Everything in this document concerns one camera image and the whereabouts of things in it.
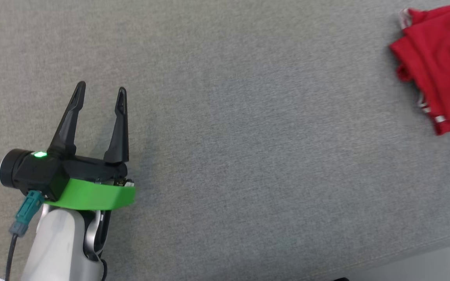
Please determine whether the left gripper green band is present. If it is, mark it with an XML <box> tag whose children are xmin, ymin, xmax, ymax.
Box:
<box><xmin>42</xmin><ymin>81</ymin><xmax>136</xmax><ymax>212</ymax></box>

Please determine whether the grey fabric sofa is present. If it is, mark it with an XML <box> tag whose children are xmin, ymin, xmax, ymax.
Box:
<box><xmin>0</xmin><ymin>0</ymin><xmax>450</xmax><ymax>281</ymax></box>

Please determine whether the red and white shirt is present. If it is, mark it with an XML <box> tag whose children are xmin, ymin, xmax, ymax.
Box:
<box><xmin>389</xmin><ymin>0</ymin><xmax>450</xmax><ymax>136</ymax></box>

